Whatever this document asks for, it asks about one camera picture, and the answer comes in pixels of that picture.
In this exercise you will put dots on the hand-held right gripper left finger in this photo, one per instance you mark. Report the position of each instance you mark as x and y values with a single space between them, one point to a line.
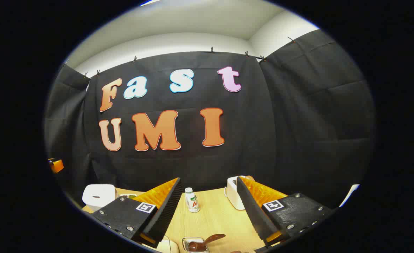
164 214

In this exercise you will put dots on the white bowl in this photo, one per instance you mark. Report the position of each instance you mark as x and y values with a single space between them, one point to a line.
166 246

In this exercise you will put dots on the dark wooden spoon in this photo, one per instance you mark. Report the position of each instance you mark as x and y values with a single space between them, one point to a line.
206 240

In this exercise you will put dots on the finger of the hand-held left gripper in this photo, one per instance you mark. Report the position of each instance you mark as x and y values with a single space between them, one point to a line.
56 166

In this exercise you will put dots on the cream toaster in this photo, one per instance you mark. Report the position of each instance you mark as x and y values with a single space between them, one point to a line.
233 193

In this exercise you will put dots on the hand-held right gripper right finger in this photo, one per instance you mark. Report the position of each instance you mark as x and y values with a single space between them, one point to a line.
250 211

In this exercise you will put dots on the white plastic bottle green label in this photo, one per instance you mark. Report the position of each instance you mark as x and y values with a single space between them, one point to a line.
192 202

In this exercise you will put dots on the white rice cooker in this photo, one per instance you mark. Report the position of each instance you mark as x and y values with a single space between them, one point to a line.
98 196

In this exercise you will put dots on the black backdrop cloth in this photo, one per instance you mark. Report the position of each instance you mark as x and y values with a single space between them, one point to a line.
263 140

